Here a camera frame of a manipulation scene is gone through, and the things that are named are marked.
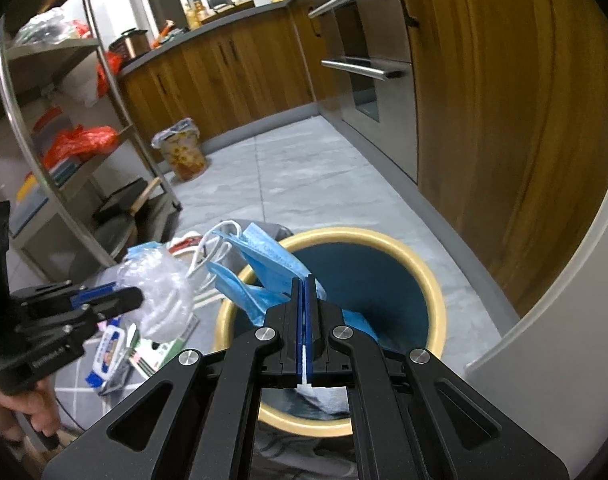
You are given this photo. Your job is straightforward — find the glass pot lid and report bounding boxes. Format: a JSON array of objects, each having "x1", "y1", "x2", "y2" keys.
[{"x1": 94, "y1": 220, "x2": 139, "y2": 261}]

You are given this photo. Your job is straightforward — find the clear bag of items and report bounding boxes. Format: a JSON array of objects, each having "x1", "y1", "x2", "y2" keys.
[{"x1": 14, "y1": 7, "x2": 92, "y2": 46}]

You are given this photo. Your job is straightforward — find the blue face mask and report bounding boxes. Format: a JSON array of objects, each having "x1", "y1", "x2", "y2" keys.
[{"x1": 186, "y1": 219, "x2": 379, "y2": 346}]

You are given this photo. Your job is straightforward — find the large orange plastic bag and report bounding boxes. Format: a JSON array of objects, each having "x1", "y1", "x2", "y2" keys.
[{"x1": 42, "y1": 125, "x2": 119, "y2": 168}]

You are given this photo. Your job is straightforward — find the plastic container with red lid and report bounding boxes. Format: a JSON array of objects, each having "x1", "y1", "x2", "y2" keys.
[{"x1": 34, "y1": 105, "x2": 72, "y2": 146}]

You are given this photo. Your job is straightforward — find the grey checked cloth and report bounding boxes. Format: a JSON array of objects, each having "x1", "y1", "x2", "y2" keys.
[{"x1": 54, "y1": 220, "x2": 359, "y2": 480}]

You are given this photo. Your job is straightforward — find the white appliance side panel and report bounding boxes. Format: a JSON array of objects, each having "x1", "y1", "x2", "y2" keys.
[{"x1": 464, "y1": 160, "x2": 608, "y2": 480}]

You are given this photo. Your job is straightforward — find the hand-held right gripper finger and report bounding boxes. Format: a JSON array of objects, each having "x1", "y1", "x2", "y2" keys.
[
  {"x1": 41, "y1": 276, "x2": 305, "y2": 480},
  {"x1": 304, "y1": 274, "x2": 570, "y2": 480}
]

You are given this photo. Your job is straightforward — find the stainless built-in oven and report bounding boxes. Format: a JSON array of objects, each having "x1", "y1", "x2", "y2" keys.
[{"x1": 306, "y1": 0, "x2": 419, "y2": 183}]

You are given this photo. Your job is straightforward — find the grey kitchen countertop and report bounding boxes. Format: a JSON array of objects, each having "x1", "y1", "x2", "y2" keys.
[{"x1": 118, "y1": 0, "x2": 335, "y2": 78}]

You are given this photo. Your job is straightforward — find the yellow item on shelf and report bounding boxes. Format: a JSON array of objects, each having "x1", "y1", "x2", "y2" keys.
[{"x1": 14, "y1": 172, "x2": 40, "y2": 203}]

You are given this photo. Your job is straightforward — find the blue cutting board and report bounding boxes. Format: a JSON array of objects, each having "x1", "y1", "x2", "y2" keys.
[{"x1": 6, "y1": 157, "x2": 82, "y2": 238}]

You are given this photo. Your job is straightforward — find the blue bin with yellow rim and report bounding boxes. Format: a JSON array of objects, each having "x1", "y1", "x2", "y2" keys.
[{"x1": 214, "y1": 227, "x2": 447, "y2": 438}]

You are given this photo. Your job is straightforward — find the person's left hand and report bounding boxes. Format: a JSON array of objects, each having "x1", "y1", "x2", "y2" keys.
[{"x1": 0, "y1": 377, "x2": 62, "y2": 453}]

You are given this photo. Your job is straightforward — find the blue white snack packet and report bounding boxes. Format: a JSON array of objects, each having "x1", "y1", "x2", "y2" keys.
[{"x1": 86, "y1": 322, "x2": 134, "y2": 396}]

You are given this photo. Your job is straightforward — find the copper coloured pot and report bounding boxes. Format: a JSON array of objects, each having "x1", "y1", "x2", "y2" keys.
[{"x1": 108, "y1": 28, "x2": 151, "y2": 61}]

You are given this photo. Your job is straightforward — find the wooden kitchen cabinets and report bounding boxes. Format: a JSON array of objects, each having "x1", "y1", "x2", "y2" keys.
[{"x1": 118, "y1": 0, "x2": 608, "y2": 318}]

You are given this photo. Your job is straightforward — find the steel shelf rack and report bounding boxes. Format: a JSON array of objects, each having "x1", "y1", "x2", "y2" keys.
[{"x1": 0, "y1": 0, "x2": 182, "y2": 281}]

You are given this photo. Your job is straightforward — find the floral bin with liner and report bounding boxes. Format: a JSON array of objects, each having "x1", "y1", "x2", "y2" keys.
[{"x1": 151, "y1": 117, "x2": 208, "y2": 182}]

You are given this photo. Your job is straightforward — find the clear plastic bag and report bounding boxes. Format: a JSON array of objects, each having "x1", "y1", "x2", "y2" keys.
[{"x1": 116, "y1": 241, "x2": 197, "y2": 343}]

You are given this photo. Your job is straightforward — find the orange item on countertop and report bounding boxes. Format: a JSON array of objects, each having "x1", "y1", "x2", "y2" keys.
[{"x1": 154, "y1": 20, "x2": 177, "y2": 46}]

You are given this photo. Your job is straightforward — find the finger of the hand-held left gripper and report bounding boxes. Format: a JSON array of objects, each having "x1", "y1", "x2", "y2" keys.
[
  {"x1": 16, "y1": 286, "x2": 145, "y2": 342},
  {"x1": 8, "y1": 282, "x2": 119, "y2": 313}
]

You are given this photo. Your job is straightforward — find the white red-lined cup wrapper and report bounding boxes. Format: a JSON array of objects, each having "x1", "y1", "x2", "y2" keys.
[{"x1": 166, "y1": 231, "x2": 209, "y2": 258}]

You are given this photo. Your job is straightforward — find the black pan with wooden handle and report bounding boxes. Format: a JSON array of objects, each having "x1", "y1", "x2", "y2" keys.
[{"x1": 92, "y1": 176, "x2": 162, "y2": 226}]

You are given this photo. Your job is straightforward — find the green white carton box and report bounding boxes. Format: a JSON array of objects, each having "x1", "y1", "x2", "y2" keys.
[{"x1": 128, "y1": 322, "x2": 195, "y2": 376}]

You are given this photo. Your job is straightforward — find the small hanging orange bag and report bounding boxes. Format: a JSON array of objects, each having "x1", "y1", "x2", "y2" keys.
[{"x1": 96, "y1": 50, "x2": 124, "y2": 96}]

